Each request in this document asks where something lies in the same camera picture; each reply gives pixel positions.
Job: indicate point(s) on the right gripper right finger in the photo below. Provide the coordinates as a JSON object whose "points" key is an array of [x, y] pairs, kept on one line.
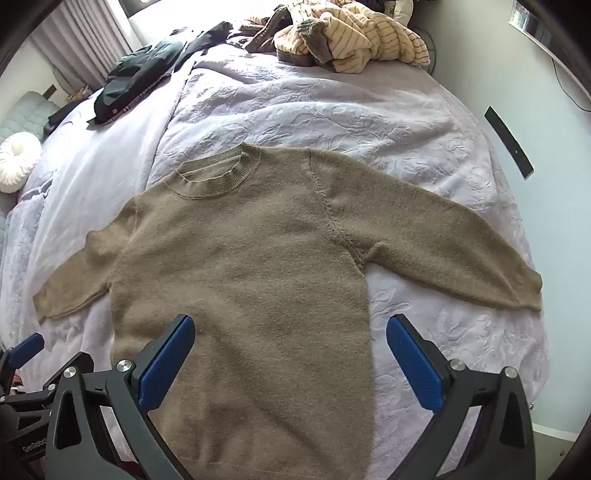
{"points": [[501, 445]]}

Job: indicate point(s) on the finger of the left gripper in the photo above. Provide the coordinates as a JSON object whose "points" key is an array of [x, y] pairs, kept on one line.
{"points": [[16, 357]]}

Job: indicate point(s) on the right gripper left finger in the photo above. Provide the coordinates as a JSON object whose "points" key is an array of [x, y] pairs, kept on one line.
{"points": [[78, 443]]}

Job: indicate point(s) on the tan knit sweater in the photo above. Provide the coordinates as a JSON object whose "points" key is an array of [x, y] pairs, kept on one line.
{"points": [[266, 250]]}

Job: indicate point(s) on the dark green black clothes pile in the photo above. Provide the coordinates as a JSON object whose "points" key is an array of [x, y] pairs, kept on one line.
{"points": [[137, 74]]}

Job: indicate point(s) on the striped cream brown clothes pile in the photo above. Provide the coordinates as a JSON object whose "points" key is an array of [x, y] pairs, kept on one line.
{"points": [[342, 36]]}

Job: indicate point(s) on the white round pleated cushion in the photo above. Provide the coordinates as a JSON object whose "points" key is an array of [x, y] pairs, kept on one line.
{"points": [[20, 154]]}

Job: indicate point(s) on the grey pleated curtain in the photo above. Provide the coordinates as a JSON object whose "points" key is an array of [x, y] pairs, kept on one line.
{"points": [[83, 40]]}

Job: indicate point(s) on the lavender embossed bed blanket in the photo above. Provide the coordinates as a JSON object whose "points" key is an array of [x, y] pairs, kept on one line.
{"points": [[393, 117]]}

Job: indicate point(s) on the black wall strip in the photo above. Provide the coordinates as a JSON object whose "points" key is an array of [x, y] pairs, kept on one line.
{"points": [[509, 141]]}

